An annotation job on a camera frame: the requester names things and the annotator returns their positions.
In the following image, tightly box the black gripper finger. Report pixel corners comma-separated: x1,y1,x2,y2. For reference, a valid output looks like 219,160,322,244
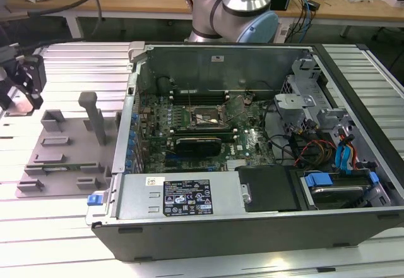
15,55,47,110
0,80,15,110

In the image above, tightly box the silver square CPU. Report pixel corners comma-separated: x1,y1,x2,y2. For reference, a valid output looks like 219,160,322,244
8,96,35,116

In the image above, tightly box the CPU socket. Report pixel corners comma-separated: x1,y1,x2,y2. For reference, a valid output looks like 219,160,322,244
186,104,227,130

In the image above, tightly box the grey plastic parts rack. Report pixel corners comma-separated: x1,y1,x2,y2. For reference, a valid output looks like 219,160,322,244
15,91,122,199

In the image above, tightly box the grey case release latch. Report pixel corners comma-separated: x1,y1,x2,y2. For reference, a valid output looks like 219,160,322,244
128,40,148,69

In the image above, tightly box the blue slot retainer strip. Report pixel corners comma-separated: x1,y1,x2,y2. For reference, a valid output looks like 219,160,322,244
124,112,140,172

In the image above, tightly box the blue plastic latch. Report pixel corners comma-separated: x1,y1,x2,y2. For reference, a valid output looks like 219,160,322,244
86,193,105,207

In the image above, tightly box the silver power supply unit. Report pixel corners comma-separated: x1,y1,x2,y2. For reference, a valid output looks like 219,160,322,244
115,172,252,221

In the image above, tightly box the black graphics card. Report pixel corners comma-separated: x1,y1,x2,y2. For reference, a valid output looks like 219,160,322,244
173,136,223,158

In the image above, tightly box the silver chipset heatsink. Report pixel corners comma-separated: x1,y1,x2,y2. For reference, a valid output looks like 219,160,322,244
226,159,251,169

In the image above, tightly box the green motherboard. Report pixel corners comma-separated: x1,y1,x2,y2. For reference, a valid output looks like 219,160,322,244
138,90,277,174

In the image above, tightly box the black open PC case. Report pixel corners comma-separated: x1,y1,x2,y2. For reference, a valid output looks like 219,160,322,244
85,40,404,263

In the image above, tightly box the black plastic shroud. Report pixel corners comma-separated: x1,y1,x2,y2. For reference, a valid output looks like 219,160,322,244
236,166,304,212

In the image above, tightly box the silver metal drive cage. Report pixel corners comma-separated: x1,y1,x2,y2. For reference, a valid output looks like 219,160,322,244
273,57,356,140

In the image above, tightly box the hard disk in blue carrier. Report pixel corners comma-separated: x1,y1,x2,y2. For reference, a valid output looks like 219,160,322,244
301,171,379,211

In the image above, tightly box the blue cable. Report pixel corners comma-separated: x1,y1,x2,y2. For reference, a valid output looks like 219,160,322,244
296,0,313,44

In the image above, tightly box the red yellow power wire bundle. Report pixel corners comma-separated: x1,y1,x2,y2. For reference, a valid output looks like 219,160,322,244
295,138,337,167

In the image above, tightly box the blue flat wire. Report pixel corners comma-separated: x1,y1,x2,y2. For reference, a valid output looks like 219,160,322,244
335,143,345,174
344,142,357,175

